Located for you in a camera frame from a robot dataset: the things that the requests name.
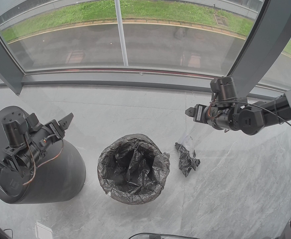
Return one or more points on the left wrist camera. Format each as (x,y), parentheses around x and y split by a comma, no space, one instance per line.
(33,122)

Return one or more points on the black plastic bag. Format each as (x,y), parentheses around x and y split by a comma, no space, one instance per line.
(135,168)

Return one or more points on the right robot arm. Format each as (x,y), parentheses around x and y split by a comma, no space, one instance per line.
(249,119)

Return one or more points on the black plastic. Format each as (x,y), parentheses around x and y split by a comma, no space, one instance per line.
(186,160)

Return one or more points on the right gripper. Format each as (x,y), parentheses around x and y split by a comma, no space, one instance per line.
(199,113)

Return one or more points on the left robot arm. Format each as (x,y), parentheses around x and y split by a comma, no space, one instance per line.
(11,183)

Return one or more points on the window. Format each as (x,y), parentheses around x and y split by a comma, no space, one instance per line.
(172,48)

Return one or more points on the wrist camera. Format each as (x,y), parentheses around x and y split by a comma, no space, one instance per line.
(33,122)
(213,86)

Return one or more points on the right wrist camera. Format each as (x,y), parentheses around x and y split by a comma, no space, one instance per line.
(213,86)

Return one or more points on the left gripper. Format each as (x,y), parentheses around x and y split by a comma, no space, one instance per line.
(46,136)

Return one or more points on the dark grey round chair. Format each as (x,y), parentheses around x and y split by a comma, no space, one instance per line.
(60,178)

